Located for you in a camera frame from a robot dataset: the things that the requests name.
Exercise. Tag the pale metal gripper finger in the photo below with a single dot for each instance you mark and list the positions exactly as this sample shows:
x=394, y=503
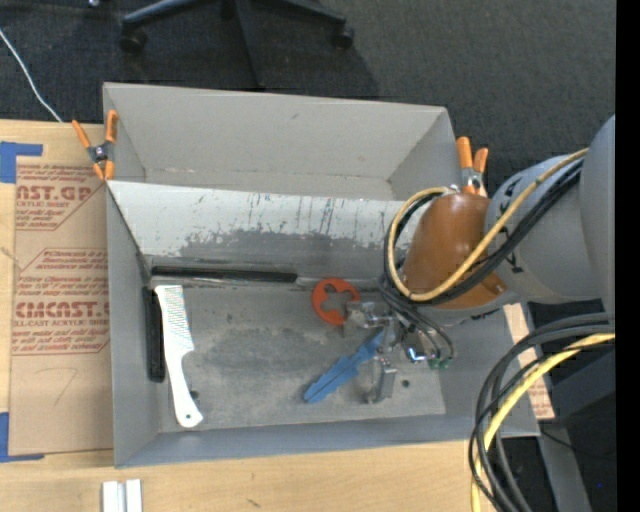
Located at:
x=369, y=315
x=385, y=382

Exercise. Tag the blue toy key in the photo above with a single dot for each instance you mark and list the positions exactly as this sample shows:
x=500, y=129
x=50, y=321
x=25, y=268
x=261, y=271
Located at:
x=340, y=372

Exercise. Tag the grey metal bin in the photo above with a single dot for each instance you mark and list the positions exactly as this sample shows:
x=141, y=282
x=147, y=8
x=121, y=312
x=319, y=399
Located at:
x=280, y=235

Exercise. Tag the long black flat block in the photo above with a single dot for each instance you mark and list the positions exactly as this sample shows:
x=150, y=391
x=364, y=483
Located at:
x=225, y=274

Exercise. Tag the white plastic comb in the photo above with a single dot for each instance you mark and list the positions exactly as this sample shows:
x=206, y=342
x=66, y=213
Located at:
x=175, y=325

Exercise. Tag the short black flat block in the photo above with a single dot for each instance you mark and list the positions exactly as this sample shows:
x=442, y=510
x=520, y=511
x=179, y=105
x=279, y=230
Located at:
x=154, y=340

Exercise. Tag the brown cardboard board red print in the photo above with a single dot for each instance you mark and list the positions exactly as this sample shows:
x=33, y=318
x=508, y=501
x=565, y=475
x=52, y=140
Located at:
x=60, y=350

